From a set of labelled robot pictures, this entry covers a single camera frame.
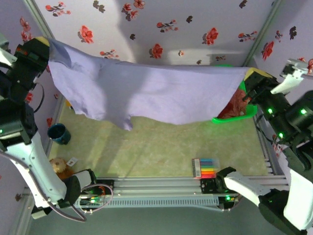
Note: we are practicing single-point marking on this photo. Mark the lavender printed t-shirt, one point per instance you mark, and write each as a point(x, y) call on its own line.
point(146, 93)

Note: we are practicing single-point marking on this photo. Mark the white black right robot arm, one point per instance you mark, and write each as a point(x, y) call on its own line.
point(244, 186)

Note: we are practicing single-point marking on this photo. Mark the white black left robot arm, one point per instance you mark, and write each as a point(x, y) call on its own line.
point(36, 171)

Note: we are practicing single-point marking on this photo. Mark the pink t-shirt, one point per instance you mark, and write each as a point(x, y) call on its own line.
point(236, 102)

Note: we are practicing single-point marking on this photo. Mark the green plastic basket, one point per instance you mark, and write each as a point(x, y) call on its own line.
point(232, 120)

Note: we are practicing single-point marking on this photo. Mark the dark blue mug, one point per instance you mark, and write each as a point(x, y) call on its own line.
point(58, 134)

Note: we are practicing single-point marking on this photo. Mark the pack of coloured markers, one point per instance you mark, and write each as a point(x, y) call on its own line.
point(206, 169)

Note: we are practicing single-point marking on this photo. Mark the small circuit board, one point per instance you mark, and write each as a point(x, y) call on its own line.
point(228, 199)
point(91, 200)

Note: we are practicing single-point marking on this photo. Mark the small white card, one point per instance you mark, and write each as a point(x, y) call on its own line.
point(72, 161)

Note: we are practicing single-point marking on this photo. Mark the brown teddy bear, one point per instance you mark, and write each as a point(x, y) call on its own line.
point(60, 167)

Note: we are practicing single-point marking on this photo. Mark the aluminium corner post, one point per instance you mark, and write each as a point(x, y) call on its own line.
point(265, 29)
point(40, 19)

